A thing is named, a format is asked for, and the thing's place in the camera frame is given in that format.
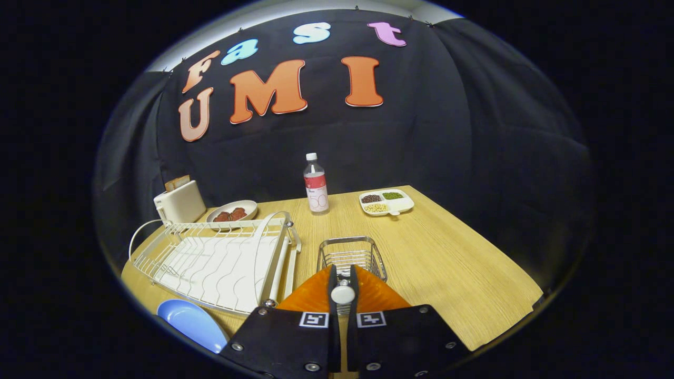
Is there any spoon with blue checkered handle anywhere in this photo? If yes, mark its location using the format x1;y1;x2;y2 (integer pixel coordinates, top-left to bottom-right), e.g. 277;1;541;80
331;280;356;306

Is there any blue plate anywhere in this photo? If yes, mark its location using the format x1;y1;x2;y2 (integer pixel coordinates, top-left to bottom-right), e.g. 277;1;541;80
157;299;230;354

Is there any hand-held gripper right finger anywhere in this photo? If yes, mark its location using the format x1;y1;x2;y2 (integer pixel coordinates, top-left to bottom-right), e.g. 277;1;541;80
346;265;471;377

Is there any metal wire basket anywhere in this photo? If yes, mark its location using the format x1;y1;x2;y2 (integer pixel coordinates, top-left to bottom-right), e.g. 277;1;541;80
316;236;388;316

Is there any white toaster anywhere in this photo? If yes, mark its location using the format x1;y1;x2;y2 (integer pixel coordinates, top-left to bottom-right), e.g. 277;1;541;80
153;180;207;225

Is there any white round dish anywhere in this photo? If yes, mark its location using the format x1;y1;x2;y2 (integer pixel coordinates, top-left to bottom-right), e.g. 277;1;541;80
206;200;259;231

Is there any white divided dish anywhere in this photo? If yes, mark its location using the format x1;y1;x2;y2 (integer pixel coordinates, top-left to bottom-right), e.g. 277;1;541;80
359;188;415;217

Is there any row of black clips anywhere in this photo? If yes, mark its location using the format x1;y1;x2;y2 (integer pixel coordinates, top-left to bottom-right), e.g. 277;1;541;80
167;5;435;72

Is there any clear red label bottle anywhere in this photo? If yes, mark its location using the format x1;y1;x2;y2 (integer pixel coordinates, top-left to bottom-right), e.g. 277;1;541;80
303;153;330;216

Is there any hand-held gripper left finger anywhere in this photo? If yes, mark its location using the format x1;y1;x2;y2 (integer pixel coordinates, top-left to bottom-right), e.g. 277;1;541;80
220;265;342;377

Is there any white wire dish rack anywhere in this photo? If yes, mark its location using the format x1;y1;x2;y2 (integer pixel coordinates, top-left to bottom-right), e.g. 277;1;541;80
130;211;302;315

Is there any black backdrop cloth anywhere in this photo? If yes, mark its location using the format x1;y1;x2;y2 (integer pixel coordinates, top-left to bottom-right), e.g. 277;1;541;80
95;9;596;290

